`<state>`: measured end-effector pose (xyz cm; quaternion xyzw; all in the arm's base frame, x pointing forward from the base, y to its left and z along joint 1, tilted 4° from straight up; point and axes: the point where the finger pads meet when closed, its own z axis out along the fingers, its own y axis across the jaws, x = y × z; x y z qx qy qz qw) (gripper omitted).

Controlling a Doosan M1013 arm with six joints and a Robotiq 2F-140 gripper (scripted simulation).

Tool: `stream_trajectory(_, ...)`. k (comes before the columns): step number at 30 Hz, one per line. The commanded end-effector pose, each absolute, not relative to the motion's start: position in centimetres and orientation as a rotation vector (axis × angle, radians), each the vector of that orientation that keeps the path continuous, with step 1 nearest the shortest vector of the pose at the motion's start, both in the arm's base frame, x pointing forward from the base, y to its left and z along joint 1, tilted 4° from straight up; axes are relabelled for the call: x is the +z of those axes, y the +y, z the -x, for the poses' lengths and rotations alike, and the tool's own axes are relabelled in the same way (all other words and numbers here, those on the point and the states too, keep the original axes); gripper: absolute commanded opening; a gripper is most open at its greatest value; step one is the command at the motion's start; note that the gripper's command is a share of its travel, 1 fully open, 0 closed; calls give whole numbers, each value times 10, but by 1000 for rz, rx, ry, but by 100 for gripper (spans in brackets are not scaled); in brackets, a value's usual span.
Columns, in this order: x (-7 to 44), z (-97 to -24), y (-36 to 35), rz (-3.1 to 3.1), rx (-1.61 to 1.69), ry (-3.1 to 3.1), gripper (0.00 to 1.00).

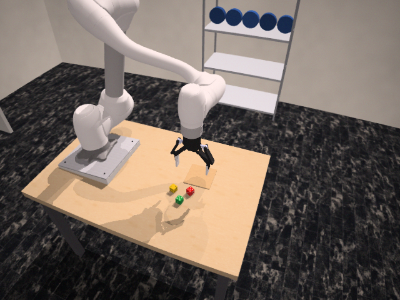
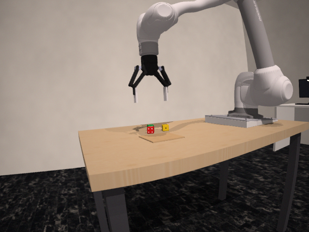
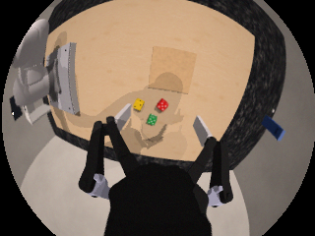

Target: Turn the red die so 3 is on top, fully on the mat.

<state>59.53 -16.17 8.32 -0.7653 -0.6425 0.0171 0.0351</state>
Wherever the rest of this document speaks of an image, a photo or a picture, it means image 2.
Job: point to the tan square mat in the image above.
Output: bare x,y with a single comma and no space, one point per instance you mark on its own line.
160,137

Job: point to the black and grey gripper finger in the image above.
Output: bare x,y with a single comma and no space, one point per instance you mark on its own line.
134,86
164,81

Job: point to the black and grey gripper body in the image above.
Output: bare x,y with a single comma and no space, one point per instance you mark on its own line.
149,61

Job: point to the red die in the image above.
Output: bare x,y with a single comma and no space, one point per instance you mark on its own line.
150,129

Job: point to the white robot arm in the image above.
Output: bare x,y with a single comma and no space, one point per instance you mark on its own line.
267,86

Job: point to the yellow die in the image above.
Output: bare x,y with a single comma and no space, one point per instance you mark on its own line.
165,127

